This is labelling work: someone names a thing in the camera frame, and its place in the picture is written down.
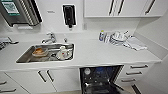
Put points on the stainless steel dishwasher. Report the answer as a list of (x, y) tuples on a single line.
[(100, 81)]

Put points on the small dark counter pump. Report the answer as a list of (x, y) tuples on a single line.
[(65, 40)]

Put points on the blue dish soap bottle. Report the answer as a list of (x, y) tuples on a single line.
[(101, 36)]

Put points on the white mug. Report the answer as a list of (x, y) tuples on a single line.
[(62, 48)]

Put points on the small white cup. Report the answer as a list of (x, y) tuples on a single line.
[(107, 38)]

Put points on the stack of white plates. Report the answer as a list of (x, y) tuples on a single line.
[(118, 38)]

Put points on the chrome sink faucet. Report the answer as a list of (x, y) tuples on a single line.
[(50, 37)]

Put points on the orange bowl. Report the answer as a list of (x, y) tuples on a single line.
[(39, 51)]

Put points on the white two-door sink cabinet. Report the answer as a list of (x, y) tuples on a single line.
[(50, 80)]

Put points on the steel sink basin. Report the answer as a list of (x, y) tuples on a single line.
[(26, 58)]

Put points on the steel paper towel dispenser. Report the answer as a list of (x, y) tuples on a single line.
[(20, 11)]

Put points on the dish rack with utensils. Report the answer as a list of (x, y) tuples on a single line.
[(5, 42)]

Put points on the white wall outlet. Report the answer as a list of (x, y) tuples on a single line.
[(85, 26)]

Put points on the black wall soap dispenser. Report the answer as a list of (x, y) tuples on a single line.
[(69, 16)]

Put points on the white upper wall cabinet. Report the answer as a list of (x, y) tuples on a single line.
[(100, 8)]

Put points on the small wall label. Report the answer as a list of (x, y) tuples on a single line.
[(50, 12)]

